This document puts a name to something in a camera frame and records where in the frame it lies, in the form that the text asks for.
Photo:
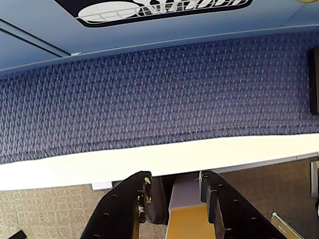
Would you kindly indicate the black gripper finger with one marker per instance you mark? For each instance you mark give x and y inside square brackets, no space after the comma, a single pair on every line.
[234,214]
[117,211]

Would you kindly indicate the yellow wooden board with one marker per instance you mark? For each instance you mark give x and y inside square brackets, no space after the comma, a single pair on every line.
[187,221]

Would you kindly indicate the grey box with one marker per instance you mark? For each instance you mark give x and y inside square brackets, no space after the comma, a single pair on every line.
[184,194]

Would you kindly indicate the small black object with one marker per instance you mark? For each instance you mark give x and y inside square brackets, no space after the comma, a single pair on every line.
[19,235]

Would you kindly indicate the dark brown panel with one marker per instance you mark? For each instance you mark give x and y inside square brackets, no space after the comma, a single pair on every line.
[314,82]

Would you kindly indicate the black and white sign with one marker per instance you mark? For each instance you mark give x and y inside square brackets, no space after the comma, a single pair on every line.
[104,13]

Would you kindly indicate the silver metal bracket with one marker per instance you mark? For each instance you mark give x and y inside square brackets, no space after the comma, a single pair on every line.
[281,224]

